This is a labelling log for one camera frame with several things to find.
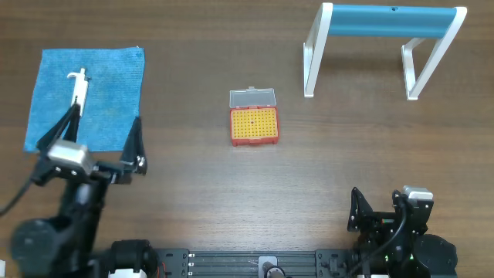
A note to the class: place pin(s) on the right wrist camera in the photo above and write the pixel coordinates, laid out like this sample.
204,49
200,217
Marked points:
418,193

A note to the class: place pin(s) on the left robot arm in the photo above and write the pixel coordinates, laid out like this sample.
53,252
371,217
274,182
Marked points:
73,228

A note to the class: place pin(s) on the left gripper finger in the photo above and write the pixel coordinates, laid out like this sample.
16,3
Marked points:
61,129
134,148

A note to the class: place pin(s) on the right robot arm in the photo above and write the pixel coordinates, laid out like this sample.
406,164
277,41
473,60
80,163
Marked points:
424,255

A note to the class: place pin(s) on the mounting rail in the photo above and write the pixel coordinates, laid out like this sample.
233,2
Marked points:
231,264

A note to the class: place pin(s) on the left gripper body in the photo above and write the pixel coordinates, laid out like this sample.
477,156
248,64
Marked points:
108,171

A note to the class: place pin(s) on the white and blue stand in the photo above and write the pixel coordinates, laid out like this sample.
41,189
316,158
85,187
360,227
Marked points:
390,21

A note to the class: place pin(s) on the blue cloth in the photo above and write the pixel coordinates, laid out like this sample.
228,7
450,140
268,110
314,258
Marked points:
108,89

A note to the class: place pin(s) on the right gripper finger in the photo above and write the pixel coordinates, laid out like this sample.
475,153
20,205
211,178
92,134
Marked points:
359,210
397,201

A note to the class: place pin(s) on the white pipette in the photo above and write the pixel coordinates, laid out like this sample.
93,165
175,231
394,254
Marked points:
80,90

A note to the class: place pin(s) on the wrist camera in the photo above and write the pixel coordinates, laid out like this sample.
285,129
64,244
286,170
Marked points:
71,156
418,193

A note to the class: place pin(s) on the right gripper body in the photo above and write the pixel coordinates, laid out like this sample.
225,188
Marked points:
417,220

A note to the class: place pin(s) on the red and yellow tip box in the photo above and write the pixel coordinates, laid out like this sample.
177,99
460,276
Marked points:
254,123

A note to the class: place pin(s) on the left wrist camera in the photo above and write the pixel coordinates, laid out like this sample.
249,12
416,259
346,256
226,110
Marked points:
71,156

